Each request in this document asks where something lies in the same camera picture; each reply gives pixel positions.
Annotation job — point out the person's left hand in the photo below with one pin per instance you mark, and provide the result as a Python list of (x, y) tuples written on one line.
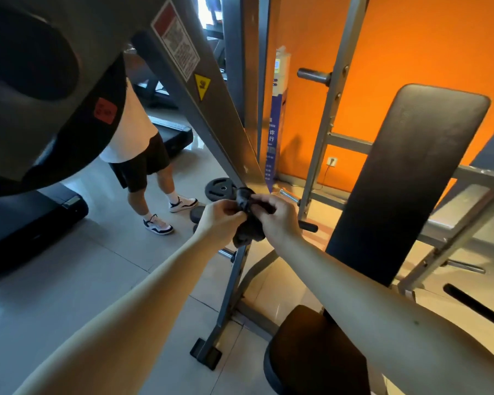
[(218, 219)]

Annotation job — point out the person's right hand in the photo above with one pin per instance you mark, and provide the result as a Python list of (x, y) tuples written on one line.
[(277, 218)]

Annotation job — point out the green cleaning cloth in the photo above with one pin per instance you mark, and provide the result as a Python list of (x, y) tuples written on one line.
[(247, 230)]

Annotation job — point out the grey steel gym machine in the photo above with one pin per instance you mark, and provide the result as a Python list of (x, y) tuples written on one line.
[(230, 102)]

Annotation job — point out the person's right forearm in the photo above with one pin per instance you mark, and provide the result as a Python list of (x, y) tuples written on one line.
[(395, 316)]

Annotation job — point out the person's left forearm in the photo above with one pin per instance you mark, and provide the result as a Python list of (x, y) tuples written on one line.
[(115, 333)]

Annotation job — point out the large black dumbbell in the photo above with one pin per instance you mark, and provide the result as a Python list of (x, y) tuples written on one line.
[(197, 214)]

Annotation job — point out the large black weight plate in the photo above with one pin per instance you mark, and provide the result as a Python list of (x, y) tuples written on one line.
[(221, 189)]

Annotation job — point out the chrome weight storage peg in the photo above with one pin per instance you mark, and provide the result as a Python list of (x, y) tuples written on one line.
[(226, 254)]

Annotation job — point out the dark blue stand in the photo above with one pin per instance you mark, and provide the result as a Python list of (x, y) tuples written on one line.
[(273, 135)]

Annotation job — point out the black treadmill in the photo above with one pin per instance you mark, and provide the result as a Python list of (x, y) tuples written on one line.
[(25, 230), (171, 134)]

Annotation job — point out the black rubber weight plate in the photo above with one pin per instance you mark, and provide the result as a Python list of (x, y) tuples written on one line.
[(74, 148)]

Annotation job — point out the white wall outlet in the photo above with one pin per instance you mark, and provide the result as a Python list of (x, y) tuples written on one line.
[(332, 161)]

